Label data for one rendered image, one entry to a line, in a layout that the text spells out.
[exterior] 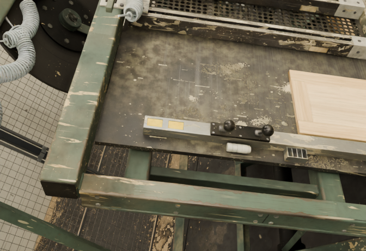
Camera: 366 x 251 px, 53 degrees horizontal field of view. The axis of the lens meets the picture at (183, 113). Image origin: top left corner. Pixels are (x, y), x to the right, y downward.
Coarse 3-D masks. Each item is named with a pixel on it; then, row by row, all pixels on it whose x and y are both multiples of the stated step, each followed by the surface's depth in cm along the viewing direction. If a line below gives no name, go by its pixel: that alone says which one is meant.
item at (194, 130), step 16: (144, 128) 119; (160, 128) 119; (192, 128) 121; (208, 128) 122; (256, 144) 122; (272, 144) 122; (288, 144) 122; (304, 144) 123; (320, 144) 123; (336, 144) 124; (352, 144) 125
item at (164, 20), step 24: (120, 0) 147; (144, 0) 149; (144, 24) 152; (168, 24) 151; (192, 24) 150; (216, 24) 151; (240, 24) 154; (264, 24) 155; (288, 48) 158; (336, 48) 156; (360, 48) 155
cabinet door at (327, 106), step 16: (304, 80) 145; (320, 80) 146; (336, 80) 147; (352, 80) 148; (304, 96) 139; (320, 96) 141; (336, 96) 142; (352, 96) 143; (304, 112) 134; (320, 112) 136; (336, 112) 137; (352, 112) 138; (304, 128) 130; (320, 128) 130; (336, 128) 131; (352, 128) 132
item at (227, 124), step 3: (225, 120) 111; (228, 120) 110; (231, 120) 110; (225, 123) 109; (228, 123) 109; (231, 123) 109; (234, 123) 110; (219, 126) 120; (222, 126) 120; (225, 126) 109; (228, 126) 109; (231, 126) 109; (234, 126) 109; (219, 129) 120; (222, 129) 119; (225, 129) 110; (228, 129) 109; (231, 129) 109
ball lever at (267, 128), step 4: (264, 128) 110; (268, 128) 110; (272, 128) 110; (256, 132) 121; (260, 132) 117; (264, 132) 110; (268, 132) 110; (272, 132) 110; (260, 136) 121; (268, 136) 111
